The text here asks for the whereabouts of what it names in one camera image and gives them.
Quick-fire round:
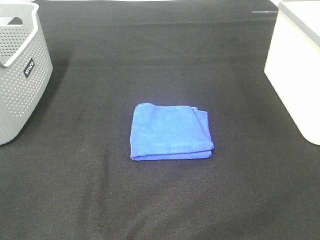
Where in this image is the folded blue towel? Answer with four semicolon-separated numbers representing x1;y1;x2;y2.
130;103;214;161

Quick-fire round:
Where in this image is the black table cloth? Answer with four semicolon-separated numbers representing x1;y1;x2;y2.
0;0;320;240

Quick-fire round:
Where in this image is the white plastic bin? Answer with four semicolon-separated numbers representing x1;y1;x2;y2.
264;0;320;145

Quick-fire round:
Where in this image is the grey perforated plastic basket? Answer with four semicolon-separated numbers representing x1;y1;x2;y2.
0;2;53;145

